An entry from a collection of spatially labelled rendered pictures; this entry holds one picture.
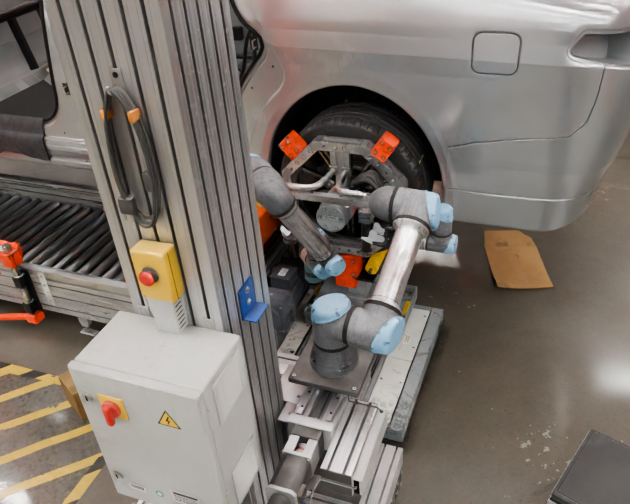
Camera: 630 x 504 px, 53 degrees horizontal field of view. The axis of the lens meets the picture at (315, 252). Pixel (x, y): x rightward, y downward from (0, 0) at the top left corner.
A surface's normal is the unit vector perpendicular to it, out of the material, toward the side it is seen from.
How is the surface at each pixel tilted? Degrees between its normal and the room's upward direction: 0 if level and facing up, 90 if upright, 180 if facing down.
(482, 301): 0
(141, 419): 90
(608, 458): 0
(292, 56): 90
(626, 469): 0
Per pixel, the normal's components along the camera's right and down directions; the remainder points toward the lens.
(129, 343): -0.07, -0.82
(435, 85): -0.36, 0.55
